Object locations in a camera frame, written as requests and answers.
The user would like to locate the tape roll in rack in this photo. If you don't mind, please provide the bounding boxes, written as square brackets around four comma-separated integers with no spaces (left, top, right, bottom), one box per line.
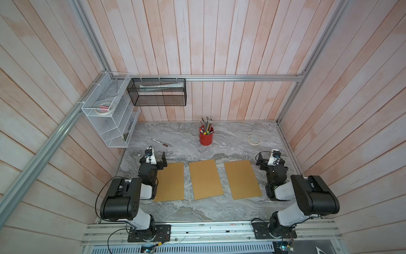
[94,101,115,116]

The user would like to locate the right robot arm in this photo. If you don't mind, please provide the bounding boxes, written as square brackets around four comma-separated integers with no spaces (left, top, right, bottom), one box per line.
[252,149,340,239]

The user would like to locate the white wire shelf rack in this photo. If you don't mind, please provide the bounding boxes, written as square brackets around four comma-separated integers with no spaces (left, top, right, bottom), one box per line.
[82,72,140,148]

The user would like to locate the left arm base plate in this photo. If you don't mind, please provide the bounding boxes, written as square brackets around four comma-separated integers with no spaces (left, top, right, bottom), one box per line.
[128,224,171,243]

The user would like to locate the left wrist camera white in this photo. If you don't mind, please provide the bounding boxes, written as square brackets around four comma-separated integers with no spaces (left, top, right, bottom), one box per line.
[144,146,156,165]

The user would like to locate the red pen holder cup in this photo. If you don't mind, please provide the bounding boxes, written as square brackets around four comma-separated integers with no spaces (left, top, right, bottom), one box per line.
[199,127,214,146]

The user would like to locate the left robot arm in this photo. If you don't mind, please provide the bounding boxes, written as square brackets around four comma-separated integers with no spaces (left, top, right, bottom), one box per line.
[98,148,168,242]

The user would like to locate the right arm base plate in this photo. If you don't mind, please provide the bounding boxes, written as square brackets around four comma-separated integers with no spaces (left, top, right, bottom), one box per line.
[251,222,297,240]

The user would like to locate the brown file bag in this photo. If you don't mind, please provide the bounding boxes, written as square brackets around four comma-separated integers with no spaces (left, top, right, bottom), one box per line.
[189,159,224,200]
[224,160,262,200]
[153,163,185,202]

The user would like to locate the marker pen on table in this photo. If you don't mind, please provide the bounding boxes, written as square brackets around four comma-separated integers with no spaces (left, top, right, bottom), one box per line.
[151,138,169,147]

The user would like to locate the black mesh basket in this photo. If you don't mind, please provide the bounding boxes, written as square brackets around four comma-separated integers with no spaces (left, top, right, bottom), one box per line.
[127,77,187,107]

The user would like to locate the masking tape roll on table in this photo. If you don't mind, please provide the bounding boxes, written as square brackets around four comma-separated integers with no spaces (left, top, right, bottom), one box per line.
[247,134,261,146]

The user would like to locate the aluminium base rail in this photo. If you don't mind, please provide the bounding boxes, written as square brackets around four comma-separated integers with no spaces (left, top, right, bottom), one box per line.
[81,219,343,246]

